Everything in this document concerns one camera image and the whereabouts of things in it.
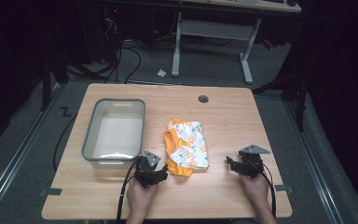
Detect person's right hand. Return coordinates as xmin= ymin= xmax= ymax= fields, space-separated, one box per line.
xmin=240 ymin=172 xmax=272 ymax=207

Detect bundle of black floor cables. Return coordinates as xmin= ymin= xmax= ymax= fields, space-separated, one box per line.
xmin=68 ymin=12 xmax=143 ymax=84

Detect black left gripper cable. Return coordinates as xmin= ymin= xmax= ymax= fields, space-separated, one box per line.
xmin=116 ymin=157 xmax=142 ymax=224

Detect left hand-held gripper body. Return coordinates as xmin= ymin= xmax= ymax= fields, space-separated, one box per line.
xmin=133 ymin=149 xmax=164 ymax=189

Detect metal floor rail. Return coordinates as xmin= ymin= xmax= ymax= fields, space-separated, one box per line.
xmin=0 ymin=83 xmax=63 ymax=218
xmin=282 ymin=101 xmax=347 ymax=224

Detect white plastic basin grey rim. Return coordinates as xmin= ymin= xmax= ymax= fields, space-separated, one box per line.
xmin=80 ymin=98 xmax=146 ymax=171

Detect white-legged wooden desk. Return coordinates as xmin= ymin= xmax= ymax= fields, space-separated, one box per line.
xmin=171 ymin=0 xmax=303 ymax=85

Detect orange and white patterned garment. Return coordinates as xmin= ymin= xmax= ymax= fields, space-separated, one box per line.
xmin=163 ymin=118 xmax=211 ymax=178

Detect thin black floor cable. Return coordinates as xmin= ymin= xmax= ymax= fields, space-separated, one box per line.
xmin=52 ymin=112 xmax=79 ymax=173

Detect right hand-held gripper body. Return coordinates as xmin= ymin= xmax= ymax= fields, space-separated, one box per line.
xmin=237 ymin=144 xmax=271 ymax=180

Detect black metal stand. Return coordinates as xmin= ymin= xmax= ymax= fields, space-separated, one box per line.
xmin=38 ymin=52 xmax=71 ymax=113
xmin=251 ymin=59 xmax=312 ymax=133

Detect grey table edge bracket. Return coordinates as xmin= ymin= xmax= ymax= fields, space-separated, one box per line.
xmin=39 ymin=188 xmax=63 ymax=198
xmin=274 ymin=184 xmax=294 ymax=193

